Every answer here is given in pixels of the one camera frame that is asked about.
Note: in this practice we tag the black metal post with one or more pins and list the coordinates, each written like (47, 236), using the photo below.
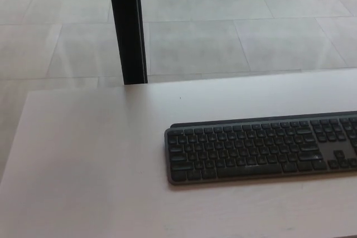
(127, 26)

